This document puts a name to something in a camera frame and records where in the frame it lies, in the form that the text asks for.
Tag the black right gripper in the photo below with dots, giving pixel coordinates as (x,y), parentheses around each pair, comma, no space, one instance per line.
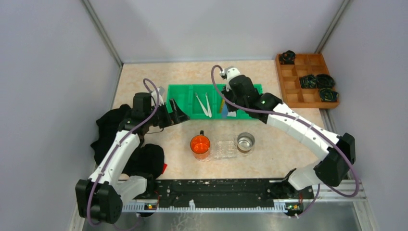
(234,104)

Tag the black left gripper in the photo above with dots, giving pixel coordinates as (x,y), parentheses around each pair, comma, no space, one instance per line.
(167,111)

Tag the blue toothpaste tube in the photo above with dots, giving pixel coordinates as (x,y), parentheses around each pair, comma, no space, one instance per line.
(224,111)

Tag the green compartment bin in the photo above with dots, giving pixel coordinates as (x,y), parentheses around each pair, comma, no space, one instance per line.
(184,95)

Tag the orange plastic mug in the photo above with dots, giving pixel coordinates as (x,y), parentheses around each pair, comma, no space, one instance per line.
(200,146)

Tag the steel cup orange sleeve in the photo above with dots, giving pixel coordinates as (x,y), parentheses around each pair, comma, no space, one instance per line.
(245,142)

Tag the clear textured plastic tray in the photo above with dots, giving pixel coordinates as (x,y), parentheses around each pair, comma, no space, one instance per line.
(221,150)

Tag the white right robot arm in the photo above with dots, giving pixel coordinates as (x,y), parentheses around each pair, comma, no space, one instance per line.
(336,153)

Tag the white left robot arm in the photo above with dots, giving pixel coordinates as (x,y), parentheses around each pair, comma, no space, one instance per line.
(101,197)

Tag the white toothpaste tube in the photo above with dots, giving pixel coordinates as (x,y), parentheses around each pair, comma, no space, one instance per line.
(232,114)

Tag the yellow toothpaste tube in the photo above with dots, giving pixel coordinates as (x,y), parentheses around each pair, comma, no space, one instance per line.
(221,106)

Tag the brown wooden compartment tray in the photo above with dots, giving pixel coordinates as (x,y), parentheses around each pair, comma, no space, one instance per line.
(305,81)

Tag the red tag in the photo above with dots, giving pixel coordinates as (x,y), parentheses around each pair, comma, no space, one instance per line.
(164,168)

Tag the black cloth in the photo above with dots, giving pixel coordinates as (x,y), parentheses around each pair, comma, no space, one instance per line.
(146,158)

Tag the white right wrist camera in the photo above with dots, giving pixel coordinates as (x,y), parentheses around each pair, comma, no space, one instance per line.
(229,73)

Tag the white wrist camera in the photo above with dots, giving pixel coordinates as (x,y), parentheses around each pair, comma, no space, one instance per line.
(158,96)
(229,73)

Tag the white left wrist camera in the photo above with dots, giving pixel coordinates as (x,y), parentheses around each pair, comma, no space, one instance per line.
(158,96)

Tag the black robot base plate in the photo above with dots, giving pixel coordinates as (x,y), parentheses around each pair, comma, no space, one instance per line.
(221,195)

